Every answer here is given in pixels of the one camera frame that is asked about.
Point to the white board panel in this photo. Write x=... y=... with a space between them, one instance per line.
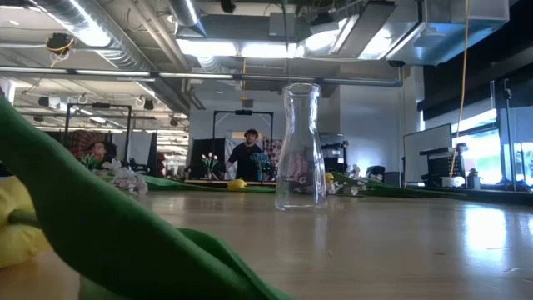
x=426 y=150

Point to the large metal ventilation unit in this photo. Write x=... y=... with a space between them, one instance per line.
x=449 y=29

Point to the clear glass vase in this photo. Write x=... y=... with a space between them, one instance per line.
x=300 y=125

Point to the black rig frame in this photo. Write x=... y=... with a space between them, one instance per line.
x=100 y=106
x=243 y=112

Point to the person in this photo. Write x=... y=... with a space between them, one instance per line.
x=98 y=151
x=246 y=156

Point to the black tripod stand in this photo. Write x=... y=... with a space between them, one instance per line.
x=508 y=125

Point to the black partition panel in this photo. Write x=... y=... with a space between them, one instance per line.
x=207 y=158

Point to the blue flowers in vase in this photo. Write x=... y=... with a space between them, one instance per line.
x=260 y=160

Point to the black equipment stack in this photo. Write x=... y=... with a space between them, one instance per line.
x=447 y=160

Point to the grey metal crossbar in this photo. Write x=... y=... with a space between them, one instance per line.
x=195 y=76

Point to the small dark bottle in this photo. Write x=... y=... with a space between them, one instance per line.
x=473 y=179

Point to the red patterned fabric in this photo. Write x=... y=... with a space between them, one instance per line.
x=83 y=141

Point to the white veined flower green leaves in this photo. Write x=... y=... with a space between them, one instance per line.
x=130 y=181
x=354 y=189
x=112 y=165

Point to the pink tulips in vase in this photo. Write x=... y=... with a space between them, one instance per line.
x=209 y=160

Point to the bright ceiling lamp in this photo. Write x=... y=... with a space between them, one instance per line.
x=233 y=49

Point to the silver ribbed air duct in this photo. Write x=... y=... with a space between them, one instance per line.
x=89 y=29

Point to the silver air duct pipe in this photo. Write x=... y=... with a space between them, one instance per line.
x=185 y=12

